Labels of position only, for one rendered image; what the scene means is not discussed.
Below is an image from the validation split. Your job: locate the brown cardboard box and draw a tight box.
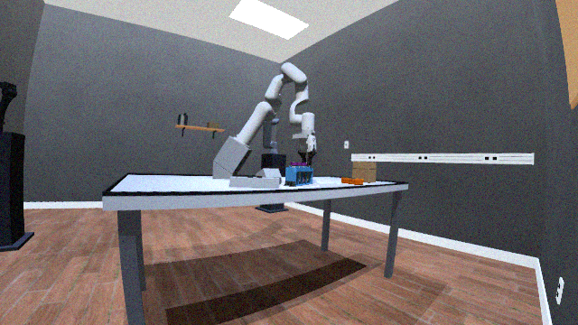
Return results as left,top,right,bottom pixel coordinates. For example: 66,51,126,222
352,162,377,183

